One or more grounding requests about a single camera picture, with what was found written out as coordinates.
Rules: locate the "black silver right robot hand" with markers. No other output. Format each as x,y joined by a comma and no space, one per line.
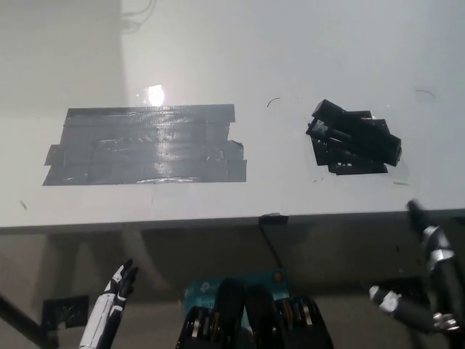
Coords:
441,261

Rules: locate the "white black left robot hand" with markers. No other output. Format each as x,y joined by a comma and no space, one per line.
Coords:
109,296

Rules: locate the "black stapler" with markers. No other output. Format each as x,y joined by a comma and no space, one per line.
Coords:
357,132

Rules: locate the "black ribbed robot torso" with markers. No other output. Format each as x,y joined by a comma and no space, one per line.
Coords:
254,320

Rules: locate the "black metal table leg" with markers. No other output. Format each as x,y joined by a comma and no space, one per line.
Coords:
25,320

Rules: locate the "teal router box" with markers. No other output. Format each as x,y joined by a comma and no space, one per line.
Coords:
203,291

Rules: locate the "black tape square mark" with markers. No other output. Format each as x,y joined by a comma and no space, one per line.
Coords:
339,163

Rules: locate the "large grey tape patch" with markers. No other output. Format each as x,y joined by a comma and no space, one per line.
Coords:
149,145

